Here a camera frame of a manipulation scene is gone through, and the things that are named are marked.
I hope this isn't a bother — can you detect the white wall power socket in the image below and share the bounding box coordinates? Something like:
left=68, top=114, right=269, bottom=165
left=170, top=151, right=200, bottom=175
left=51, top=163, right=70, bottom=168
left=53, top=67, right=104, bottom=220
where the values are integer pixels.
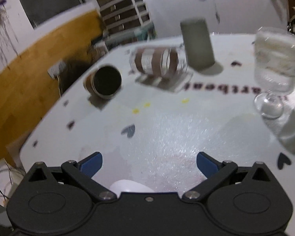
left=47, top=60, right=66, bottom=79

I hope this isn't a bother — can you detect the brown banded cup lying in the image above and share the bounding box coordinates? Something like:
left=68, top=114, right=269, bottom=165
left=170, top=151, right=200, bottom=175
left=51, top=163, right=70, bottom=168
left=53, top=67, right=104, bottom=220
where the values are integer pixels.
left=83, top=64, right=122, bottom=100

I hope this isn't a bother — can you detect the white paper cup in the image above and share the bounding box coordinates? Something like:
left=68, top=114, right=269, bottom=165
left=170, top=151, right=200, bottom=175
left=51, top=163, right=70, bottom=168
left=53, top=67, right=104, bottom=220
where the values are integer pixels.
left=109, top=180, right=154, bottom=195

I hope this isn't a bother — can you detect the white plastic drawer unit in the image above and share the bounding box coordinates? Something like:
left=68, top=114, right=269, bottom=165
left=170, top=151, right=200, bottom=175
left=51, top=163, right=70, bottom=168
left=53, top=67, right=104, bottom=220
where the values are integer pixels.
left=100, top=0, right=152, bottom=35

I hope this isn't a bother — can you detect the macrame wall hanging shelf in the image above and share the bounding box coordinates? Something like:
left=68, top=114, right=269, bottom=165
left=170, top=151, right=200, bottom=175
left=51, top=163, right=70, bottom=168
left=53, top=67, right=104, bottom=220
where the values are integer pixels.
left=0, top=0, right=19, bottom=69

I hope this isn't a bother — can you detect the grey tumbler upside down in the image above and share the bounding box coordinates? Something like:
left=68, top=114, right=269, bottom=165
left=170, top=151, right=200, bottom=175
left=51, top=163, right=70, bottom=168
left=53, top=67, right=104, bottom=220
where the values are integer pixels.
left=180, top=18, right=215, bottom=71

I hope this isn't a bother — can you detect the ribbed stemmed glass goblet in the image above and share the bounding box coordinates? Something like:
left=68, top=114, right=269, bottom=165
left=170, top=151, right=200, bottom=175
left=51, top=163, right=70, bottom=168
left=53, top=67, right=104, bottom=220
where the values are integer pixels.
left=254, top=27, right=295, bottom=119

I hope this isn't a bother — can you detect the clear glass with brown bands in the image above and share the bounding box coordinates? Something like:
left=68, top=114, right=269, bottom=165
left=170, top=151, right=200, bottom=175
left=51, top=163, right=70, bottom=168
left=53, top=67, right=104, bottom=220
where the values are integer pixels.
left=129, top=46, right=187, bottom=79

